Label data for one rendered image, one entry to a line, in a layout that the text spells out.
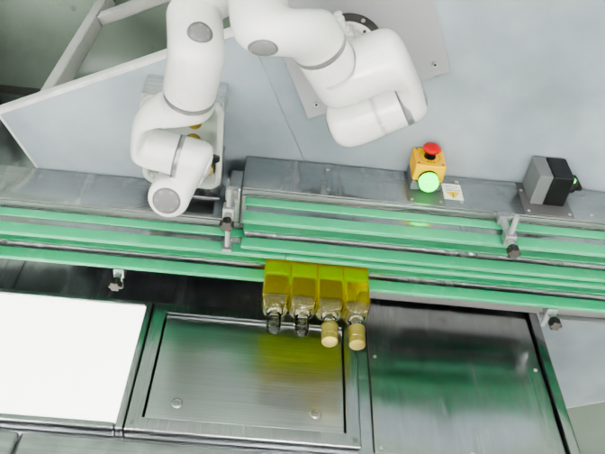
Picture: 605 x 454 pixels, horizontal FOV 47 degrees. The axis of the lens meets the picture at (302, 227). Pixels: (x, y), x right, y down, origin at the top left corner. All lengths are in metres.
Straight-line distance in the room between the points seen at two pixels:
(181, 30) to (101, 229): 0.68
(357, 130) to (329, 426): 0.62
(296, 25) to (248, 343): 0.83
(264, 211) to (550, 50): 0.68
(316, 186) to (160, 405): 0.57
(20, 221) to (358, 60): 0.88
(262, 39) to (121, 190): 0.80
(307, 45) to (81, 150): 0.85
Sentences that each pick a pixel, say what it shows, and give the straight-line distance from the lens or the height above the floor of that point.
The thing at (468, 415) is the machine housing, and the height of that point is 1.19.
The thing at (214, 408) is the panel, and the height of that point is 1.25.
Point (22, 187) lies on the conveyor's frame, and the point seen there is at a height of 0.83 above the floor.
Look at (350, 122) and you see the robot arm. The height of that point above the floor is 1.09.
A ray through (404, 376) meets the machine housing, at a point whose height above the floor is 1.10.
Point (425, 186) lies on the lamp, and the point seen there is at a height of 0.85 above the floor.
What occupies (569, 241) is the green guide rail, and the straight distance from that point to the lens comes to 1.65.
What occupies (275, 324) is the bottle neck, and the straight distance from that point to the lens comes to 1.44.
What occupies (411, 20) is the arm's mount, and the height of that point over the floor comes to 0.77.
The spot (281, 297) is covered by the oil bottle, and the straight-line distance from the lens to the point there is 1.47.
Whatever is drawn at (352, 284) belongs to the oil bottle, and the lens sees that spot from 1.53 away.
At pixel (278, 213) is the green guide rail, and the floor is 0.93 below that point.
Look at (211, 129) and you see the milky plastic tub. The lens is 1.59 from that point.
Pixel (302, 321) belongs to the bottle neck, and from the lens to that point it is 1.45.
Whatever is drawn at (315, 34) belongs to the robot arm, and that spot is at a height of 1.19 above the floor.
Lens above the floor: 2.10
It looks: 50 degrees down
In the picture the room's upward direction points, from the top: 178 degrees counter-clockwise
